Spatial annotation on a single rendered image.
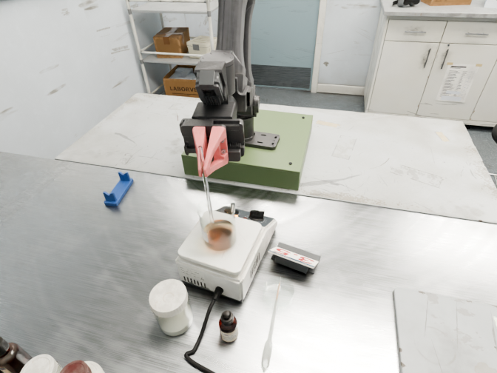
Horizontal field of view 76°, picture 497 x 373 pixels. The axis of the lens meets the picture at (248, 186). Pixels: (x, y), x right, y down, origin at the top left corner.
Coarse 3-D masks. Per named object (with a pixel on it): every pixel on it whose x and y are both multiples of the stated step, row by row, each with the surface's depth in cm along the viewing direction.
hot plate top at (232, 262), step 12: (240, 228) 59; (252, 228) 59; (192, 240) 57; (240, 240) 57; (252, 240) 57; (180, 252) 55; (192, 252) 55; (204, 252) 55; (216, 252) 55; (228, 252) 55; (240, 252) 55; (204, 264) 54; (216, 264) 53; (228, 264) 53; (240, 264) 53
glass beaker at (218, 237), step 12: (204, 204) 54; (216, 204) 55; (228, 204) 55; (204, 216) 55; (216, 216) 57; (228, 216) 57; (204, 228) 52; (216, 228) 51; (228, 228) 52; (204, 240) 54; (216, 240) 52; (228, 240) 53
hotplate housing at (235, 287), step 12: (264, 228) 62; (264, 240) 61; (252, 252) 57; (264, 252) 64; (180, 264) 56; (192, 264) 55; (252, 264) 57; (180, 276) 59; (192, 276) 57; (204, 276) 55; (216, 276) 54; (228, 276) 53; (240, 276) 53; (252, 276) 59; (204, 288) 58; (216, 288) 56; (228, 288) 55; (240, 288) 54; (216, 300) 54; (240, 300) 56
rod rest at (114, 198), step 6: (120, 174) 83; (126, 174) 82; (120, 180) 84; (126, 180) 84; (132, 180) 84; (120, 186) 82; (126, 186) 82; (114, 192) 80; (120, 192) 80; (108, 198) 77; (114, 198) 77; (120, 198) 79; (108, 204) 78; (114, 204) 77
